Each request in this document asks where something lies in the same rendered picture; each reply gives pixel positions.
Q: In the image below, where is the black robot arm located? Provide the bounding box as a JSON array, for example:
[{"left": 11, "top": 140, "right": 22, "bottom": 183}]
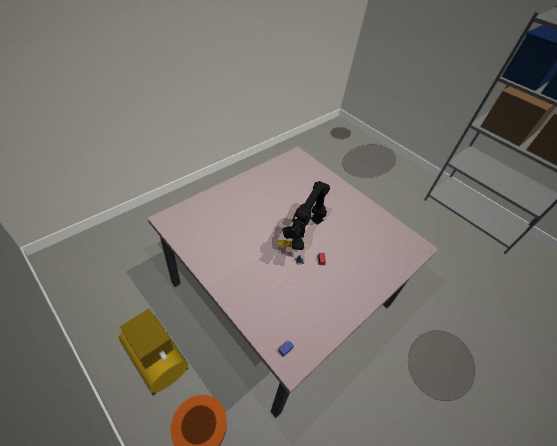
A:
[{"left": 282, "top": 181, "right": 330, "bottom": 240}]

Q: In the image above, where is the small blue block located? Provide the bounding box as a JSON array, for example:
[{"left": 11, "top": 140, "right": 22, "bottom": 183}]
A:
[{"left": 279, "top": 340, "right": 294, "bottom": 357}]

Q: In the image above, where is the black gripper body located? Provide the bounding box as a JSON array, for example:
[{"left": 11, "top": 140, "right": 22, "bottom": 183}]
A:
[{"left": 292, "top": 229, "right": 305, "bottom": 250}]

